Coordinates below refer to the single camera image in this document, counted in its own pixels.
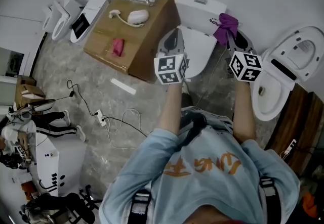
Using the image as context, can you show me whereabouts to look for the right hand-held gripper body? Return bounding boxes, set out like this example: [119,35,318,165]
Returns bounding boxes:
[228,50,264,83]

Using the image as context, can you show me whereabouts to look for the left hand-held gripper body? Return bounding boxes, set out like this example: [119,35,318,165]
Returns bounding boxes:
[153,50,189,85]

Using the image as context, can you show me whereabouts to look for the white toilet with tank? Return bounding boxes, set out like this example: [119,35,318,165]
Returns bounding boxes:
[174,0,244,82]

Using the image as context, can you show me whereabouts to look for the purple cloth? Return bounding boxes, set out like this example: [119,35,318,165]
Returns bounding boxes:
[213,13,240,46]

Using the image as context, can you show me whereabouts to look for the person's left forearm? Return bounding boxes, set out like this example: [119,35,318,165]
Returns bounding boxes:
[156,81,183,140]

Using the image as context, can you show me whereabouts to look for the person's right forearm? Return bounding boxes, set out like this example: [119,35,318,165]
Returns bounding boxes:
[232,80,257,142]

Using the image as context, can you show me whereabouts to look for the white tankless toilet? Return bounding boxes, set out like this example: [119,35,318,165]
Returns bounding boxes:
[252,25,324,122]

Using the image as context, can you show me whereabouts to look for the white toilet with black panel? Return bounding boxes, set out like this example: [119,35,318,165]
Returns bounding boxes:
[70,0,109,44]

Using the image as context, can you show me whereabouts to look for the large cardboard box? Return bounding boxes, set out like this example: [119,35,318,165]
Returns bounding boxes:
[83,0,181,82]

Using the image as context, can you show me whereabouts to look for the white fluffy duster brush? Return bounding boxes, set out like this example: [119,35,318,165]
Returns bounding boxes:
[108,9,150,28]

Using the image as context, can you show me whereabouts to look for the pink cloth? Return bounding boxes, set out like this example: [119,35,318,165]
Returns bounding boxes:
[112,38,126,57]

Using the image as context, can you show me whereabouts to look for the dark wooden platform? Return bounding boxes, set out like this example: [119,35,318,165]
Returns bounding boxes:
[264,83,324,175]

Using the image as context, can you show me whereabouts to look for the white floor power strip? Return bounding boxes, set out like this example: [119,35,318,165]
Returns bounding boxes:
[94,109,107,127]

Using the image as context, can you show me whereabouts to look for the white power strip with plugs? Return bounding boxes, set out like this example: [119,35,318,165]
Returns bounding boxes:
[287,139,297,154]

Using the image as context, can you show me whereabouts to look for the person's light blue shirt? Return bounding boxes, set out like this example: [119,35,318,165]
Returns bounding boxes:
[98,106,301,224]

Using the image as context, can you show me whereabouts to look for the white printed carton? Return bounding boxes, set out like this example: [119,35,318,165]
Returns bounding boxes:
[27,131,87,197]

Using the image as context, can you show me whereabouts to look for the black office chair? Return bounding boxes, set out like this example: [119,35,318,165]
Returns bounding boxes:
[20,185,102,224]

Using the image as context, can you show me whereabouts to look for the white cable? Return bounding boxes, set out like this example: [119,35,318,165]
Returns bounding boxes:
[105,108,145,150]

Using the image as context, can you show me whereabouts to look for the black cable with adapter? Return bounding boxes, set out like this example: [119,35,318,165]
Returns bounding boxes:
[67,80,149,138]

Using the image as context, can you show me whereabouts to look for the person's right harness strap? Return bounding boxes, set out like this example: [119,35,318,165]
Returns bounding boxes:
[259,177,281,224]

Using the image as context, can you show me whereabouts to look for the person's harness strap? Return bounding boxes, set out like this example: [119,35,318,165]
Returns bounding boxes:
[128,190,152,224]
[259,177,281,224]

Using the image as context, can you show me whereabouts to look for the person's left harness strap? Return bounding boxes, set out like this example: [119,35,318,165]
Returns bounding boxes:
[128,190,152,224]

